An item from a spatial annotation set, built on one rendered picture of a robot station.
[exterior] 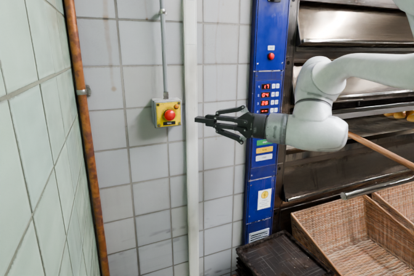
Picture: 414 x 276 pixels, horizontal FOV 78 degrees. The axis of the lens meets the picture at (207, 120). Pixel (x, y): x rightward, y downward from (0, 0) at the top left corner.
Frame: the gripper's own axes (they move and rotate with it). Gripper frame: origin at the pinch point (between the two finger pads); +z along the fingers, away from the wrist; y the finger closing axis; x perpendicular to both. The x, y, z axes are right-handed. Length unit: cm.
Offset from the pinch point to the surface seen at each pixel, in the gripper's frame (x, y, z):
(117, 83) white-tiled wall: -4.5, -11.0, 32.2
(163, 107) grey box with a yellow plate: 0.6, -2.6, 16.7
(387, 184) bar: 38, 29, -63
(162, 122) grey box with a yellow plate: 0.1, 2.8, 17.2
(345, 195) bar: 22, 29, -47
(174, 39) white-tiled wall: 10.5, -26.3, 17.1
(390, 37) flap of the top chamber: 90, -29, -64
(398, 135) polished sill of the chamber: 110, 28, -82
